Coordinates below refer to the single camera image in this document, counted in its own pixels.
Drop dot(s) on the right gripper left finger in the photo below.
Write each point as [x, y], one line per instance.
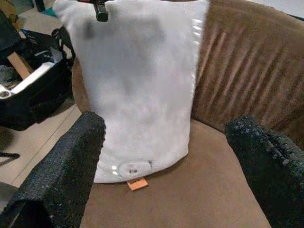
[59, 171]

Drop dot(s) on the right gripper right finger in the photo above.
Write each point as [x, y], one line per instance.
[278, 175]

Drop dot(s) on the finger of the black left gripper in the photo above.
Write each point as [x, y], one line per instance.
[101, 12]

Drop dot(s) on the light grey pillow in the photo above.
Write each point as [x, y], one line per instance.
[137, 90]

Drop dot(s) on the black bag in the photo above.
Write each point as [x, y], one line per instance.
[40, 104]

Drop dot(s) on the wooden stick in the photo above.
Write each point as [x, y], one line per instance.
[20, 66]

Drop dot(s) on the brown velvet armchair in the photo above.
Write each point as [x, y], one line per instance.
[180, 209]

